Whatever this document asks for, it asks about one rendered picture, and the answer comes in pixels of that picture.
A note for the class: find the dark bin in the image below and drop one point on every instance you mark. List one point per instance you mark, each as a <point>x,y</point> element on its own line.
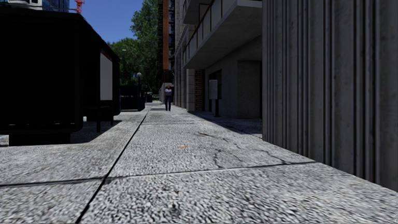
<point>149,97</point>

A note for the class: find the pale concrete building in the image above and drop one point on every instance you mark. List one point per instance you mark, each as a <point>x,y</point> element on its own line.
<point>311,53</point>

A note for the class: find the white box on a post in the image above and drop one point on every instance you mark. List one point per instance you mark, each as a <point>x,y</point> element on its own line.
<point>213,90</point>

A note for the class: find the person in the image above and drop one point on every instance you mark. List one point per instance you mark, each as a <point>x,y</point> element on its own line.
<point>168,97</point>

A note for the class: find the trees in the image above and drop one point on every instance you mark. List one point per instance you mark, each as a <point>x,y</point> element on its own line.
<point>140,53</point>

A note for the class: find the black bus shelter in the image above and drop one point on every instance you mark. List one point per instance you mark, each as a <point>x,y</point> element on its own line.
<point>46,74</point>

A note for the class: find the red brick building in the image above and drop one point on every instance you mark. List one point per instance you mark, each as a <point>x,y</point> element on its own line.
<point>165,31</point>

